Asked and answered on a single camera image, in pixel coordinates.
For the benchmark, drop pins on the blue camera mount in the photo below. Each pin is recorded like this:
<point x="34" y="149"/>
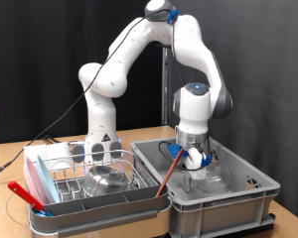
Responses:
<point x="174" y="150"/>

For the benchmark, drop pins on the pink plate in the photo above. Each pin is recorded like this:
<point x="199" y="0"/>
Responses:
<point x="33" y="185"/>

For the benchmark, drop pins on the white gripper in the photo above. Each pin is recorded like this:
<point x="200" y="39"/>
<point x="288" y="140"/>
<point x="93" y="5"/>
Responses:
<point x="195" y="163"/>

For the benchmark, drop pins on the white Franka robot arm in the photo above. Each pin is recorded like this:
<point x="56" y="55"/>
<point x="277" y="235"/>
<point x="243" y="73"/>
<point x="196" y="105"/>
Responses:
<point x="192" y="49"/>

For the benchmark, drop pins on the white box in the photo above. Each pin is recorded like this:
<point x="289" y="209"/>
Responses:
<point x="53" y="150"/>

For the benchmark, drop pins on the grey plastic crate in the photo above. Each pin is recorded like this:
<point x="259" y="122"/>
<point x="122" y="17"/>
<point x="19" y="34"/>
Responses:
<point x="222" y="211"/>

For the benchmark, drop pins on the vertical metal pole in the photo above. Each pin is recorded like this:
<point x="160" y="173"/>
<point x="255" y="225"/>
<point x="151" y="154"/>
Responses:
<point x="164" y="86"/>

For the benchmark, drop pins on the black backdrop curtain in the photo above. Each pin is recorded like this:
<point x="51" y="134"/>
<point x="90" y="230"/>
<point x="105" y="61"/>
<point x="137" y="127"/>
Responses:
<point x="10" y="49"/>

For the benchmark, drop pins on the light blue plate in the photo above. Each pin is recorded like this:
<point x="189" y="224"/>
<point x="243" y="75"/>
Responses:
<point x="49" y="181"/>

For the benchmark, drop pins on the dark grey backdrop curtain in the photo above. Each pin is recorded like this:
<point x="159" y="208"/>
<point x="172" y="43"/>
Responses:
<point x="271" y="99"/>

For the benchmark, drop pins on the clear wine glass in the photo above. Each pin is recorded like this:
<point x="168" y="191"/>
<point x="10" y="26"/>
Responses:
<point x="217" y="178"/>

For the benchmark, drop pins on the stainless steel bowl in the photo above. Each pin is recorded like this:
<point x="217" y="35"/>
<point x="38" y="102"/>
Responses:
<point x="106" y="181"/>

